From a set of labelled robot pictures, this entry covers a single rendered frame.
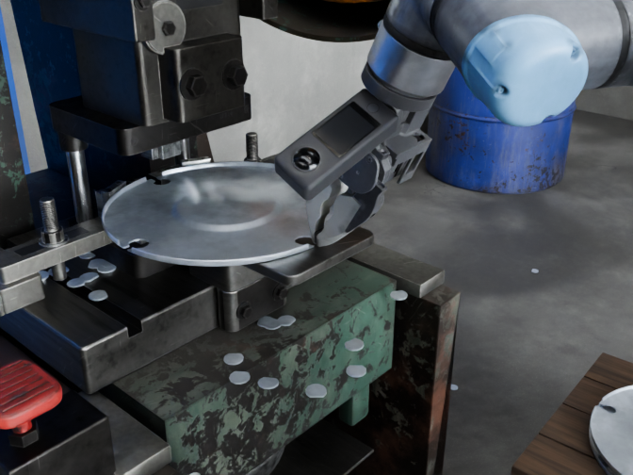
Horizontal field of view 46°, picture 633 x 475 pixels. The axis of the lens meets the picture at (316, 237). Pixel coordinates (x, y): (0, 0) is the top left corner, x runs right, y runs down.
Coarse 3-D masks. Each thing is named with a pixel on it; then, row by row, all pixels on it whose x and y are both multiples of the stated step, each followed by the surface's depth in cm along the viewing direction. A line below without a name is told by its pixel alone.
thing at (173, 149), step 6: (168, 144) 92; (174, 144) 93; (180, 144) 94; (150, 150) 92; (156, 150) 92; (162, 150) 92; (168, 150) 92; (174, 150) 93; (180, 150) 94; (144, 156) 93; (150, 156) 92; (156, 156) 92; (162, 156) 92; (168, 156) 93
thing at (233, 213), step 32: (128, 192) 93; (160, 192) 93; (192, 192) 91; (224, 192) 91; (256, 192) 91; (288, 192) 93; (128, 224) 85; (160, 224) 85; (192, 224) 84; (224, 224) 83; (256, 224) 84; (288, 224) 85; (160, 256) 76; (192, 256) 77; (224, 256) 77; (256, 256) 76
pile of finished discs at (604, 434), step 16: (608, 400) 121; (624, 400) 121; (592, 416) 118; (608, 416) 118; (624, 416) 118; (592, 432) 114; (608, 432) 114; (624, 432) 114; (592, 448) 113; (608, 448) 111; (624, 448) 111; (608, 464) 108; (624, 464) 108
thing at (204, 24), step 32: (160, 0) 77; (192, 0) 81; (224, 0) 84; (160, 32) 78; (192, 32) 82; (224, 32) 86; (96, 64) 84; (128, 64) 80; (160, 64) 80; (192, 64) 80; (224, 64) 83; (96, 96) 86; (128, 96) 82; (160, 96) 82; (192, 96) 81; (224, 96) 85
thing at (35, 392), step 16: (0, 368) 64; (16, 368) 64; (32, 368) 64; (0, 384) 62; (16, 384) 62; (32, 384) 62; (48, 384) 62; (0, 400) 60; (16, 400) 60; (32, 400) 60; (48, 400) 60; (0, 416) 58; (16, 416) 59; (32, 416) 60; (16, 432) 63
